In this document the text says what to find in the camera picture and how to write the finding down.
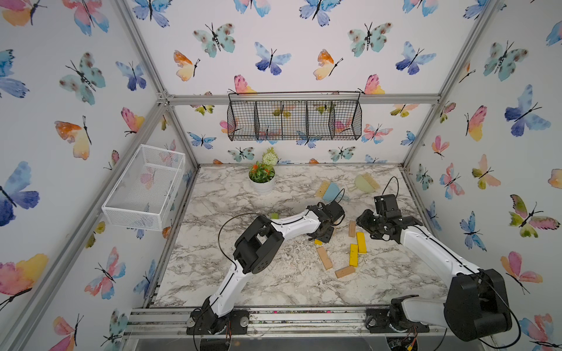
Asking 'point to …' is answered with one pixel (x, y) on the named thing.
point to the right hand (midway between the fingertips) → (362, 218)
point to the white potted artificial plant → (262, 173)
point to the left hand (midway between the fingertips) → (325, 233)
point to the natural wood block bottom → (344, 271)
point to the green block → (274, 216)
